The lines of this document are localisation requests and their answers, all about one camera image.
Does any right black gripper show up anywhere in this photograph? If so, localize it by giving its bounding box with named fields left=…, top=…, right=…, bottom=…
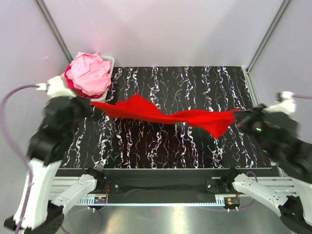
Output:
left=232, top=102, right=275, bottom=156

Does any red t-shirt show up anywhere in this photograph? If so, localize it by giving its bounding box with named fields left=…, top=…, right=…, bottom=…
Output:
left=91, top=94, right=236, bottom=138

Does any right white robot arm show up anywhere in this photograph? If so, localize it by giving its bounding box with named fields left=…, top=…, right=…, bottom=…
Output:
left=221, top=105, right=312, bottom=234

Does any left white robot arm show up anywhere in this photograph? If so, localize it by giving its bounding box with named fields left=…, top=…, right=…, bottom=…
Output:
left=3, top=96, right=105, bottom=234

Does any white plastic laundry basket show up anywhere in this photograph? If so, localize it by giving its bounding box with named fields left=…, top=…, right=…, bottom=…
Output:
left=95, top=55, right=115, bottom=102

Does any pink t-shirt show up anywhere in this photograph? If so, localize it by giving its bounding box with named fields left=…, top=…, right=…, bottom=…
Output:
left=66, top=52, right=111, bottom=96

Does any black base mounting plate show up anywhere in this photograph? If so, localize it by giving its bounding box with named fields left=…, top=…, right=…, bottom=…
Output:
left=91, top=169, right=242, bottom=204

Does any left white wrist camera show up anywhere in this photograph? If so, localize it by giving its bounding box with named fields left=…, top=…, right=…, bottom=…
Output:
left=36, top=76, right=77, bottom=98

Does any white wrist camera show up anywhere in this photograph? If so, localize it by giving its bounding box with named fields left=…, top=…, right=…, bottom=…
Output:
left=264, top=91, right=296, bottom=115
left=36, top=76, right=77, bottom=98

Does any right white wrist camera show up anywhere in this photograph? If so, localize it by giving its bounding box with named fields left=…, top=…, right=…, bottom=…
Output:
left=264, top=91, right=296, bottom=115

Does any aluminium frame rail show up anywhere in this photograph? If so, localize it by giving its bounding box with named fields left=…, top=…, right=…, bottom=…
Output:
left=50, top=176, right=297, bottom=196

